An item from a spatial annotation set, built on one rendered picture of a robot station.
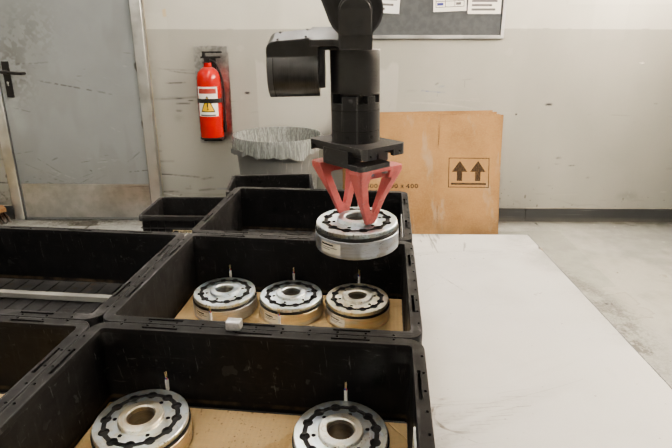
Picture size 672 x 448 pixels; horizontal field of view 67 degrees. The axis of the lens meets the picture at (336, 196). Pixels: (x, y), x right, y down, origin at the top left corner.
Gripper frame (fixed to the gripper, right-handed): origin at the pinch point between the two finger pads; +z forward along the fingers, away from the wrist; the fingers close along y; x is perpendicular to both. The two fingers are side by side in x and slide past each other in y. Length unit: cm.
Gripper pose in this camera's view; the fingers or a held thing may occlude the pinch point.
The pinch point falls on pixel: (356, 212)
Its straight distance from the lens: 63.3
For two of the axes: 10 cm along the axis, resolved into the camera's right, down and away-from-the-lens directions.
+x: 7.8, -2.0, 5.9
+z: 0.2, 9.6, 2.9
